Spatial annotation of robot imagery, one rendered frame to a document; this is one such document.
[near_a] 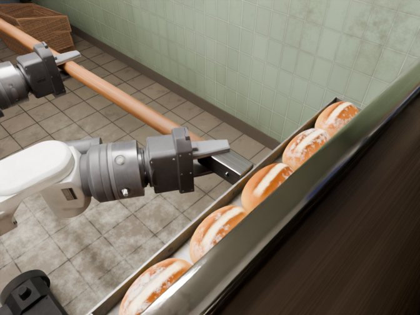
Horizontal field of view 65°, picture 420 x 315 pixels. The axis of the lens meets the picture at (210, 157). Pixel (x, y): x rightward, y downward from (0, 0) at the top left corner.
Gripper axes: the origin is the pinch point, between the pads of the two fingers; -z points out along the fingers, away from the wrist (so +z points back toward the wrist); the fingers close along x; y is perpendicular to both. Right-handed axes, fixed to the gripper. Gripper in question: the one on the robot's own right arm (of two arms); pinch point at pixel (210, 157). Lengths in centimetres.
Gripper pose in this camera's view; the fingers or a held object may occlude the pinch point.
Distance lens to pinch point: 53.2
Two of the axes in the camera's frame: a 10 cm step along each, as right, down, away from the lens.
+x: 0.0, 7.2, 6.9
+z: -9.8, 1.4, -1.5
